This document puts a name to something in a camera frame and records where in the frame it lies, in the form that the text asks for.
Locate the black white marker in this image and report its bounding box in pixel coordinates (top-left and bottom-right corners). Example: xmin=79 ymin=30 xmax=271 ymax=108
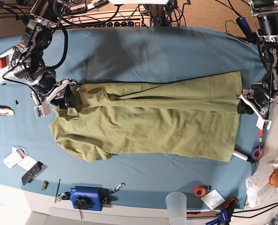
xmin=233 ymin=150 xmax=255 ymax=164

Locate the blue black clamp handle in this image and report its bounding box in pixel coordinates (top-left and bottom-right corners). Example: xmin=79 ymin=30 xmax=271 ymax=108
xmin=236 ymin=17 xmax=262 ymax=44

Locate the white card packet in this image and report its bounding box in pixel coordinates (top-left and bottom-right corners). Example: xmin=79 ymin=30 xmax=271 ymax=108
xmin=3 ymin=146 xmax=37 ymax=171

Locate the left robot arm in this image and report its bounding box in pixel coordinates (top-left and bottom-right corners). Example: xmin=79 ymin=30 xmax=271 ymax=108
xmin=238 ymin=0 xmax=278 ymax=130

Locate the white paper note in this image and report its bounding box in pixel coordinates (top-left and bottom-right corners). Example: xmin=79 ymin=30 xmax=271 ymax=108
xmin=201 ymin=189 xmax=225 ymax=210

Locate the translucent plastic cup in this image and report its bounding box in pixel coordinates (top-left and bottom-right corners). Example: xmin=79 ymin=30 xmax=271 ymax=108
xmin=165 ymin=192 xmax=187 ymax=225

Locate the black remote control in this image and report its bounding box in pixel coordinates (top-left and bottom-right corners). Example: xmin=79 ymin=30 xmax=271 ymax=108
xmin=22 ymin=162 xmax=44 ymax=186

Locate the red tape roll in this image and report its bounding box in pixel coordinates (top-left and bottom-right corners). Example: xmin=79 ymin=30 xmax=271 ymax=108
xmin=194 ymin=186 xmax=207 ymax=197

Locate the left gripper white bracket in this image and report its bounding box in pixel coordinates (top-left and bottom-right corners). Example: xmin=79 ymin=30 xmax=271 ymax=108
xmin=235 ymin=89 xmax=272 ymax=129

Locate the orange white utility knife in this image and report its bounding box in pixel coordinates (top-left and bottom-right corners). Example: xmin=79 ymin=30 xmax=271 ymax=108
xmin=0 ymin=105 xmax=15 ymax=116

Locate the white plastic bag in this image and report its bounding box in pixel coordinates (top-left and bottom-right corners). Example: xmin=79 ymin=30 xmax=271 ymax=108
xmin=246 ymin=157 xmax=278 ymax=208

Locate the blue orange bar clamp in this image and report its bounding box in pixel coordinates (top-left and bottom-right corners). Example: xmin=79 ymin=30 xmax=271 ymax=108
xmin=206 ymin=198 xmax=238 ymax=225

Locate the silver carabiner clip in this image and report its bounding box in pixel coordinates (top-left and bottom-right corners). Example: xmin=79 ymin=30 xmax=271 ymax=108
xmin=109 ymin=183 xmax=125 ymax=195

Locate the small green battery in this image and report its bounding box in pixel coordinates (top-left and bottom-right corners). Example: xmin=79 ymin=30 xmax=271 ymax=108
xmin=41 ymin=180 xmax=49 ymax=190

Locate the olive green t-shirt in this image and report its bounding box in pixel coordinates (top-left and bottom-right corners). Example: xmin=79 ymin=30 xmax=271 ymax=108
xmin=50 ymin=72 xmax=242 ymax=163

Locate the purple tape roll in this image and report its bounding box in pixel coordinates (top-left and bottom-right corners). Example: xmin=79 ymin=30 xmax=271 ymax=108
xmin=250 ymin=146 xmax=264 ymax=160

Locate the blue clamp mount block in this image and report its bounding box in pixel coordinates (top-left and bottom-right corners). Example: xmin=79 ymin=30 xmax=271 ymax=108
xmin=70 ymin=186 xmax=103 ymax=211

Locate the red handled screwdriver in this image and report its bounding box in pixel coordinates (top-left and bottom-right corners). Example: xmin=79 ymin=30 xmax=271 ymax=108
xmin=259 ymin=128 xmax=264 ymax=149

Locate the blue table cloth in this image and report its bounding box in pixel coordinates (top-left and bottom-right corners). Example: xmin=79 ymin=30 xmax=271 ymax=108
xmin=0 ymin=27 xmax=266 ymax=209

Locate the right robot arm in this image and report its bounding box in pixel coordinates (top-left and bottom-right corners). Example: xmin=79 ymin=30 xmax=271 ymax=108
xmin=0 ymin=0 xmax=77 ymax=118

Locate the white power strip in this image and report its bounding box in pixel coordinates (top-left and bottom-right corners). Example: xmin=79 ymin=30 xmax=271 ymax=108
xmin=64 ymin=8 xmax=151 ymax=27

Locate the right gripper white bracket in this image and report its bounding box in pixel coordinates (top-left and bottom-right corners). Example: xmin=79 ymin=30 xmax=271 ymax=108
xmin=30 ymin=79 xmax=77 ymax=118

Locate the small red box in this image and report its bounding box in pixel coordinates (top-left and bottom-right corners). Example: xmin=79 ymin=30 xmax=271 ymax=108
xmin=0 ymin=58 xmax=7 ymax=69

